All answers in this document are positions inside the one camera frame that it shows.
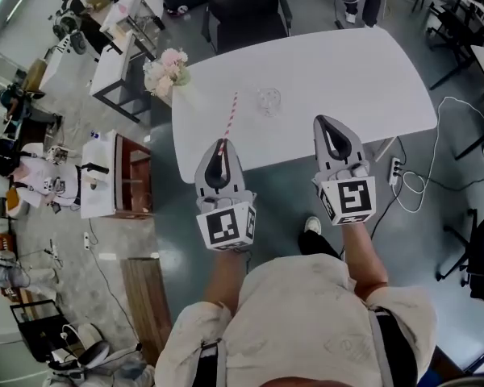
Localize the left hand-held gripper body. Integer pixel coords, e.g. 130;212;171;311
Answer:
195;190;258;252

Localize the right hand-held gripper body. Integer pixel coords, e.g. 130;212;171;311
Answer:
311;160;378;227

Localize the red white striped straw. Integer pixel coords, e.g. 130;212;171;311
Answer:
218;90;240;155

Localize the clear drinking glass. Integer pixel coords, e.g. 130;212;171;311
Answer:
254;87;283;119

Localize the person's right forearm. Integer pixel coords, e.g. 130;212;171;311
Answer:
340;219;390;298

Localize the person's left forearm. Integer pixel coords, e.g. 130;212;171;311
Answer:
202;248;249;318

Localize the person's white shoe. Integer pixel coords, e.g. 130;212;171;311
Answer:
303;215;323;236

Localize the person's black trouser leg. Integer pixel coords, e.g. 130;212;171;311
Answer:
297;228;347;263

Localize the white rounded table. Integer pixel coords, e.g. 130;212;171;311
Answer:
170;27;439;185

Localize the white-topped brown cabinet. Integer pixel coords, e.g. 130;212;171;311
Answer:
80;130;155;221

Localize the pink flower bouquet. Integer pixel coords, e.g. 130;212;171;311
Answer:
143;47;192;98

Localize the brown wooden slatted bench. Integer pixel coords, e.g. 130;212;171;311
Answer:
119;256;173;367

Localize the person's beige shirt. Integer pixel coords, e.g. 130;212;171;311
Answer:
154;254;439;387

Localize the black high-back chair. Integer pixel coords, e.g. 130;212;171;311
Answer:
201;0;294;56

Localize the white cable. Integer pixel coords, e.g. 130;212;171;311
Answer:
391;95;484;214

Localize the black floor cable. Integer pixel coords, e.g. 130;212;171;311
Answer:
87;219;143;344

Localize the grey black backpack strap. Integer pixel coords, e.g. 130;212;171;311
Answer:
366;306;419;387
197;338;229;387

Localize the white table with black frame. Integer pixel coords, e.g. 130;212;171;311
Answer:
89;31;152;125

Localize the black frame cabinet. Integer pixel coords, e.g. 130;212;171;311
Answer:
9;299;72;364

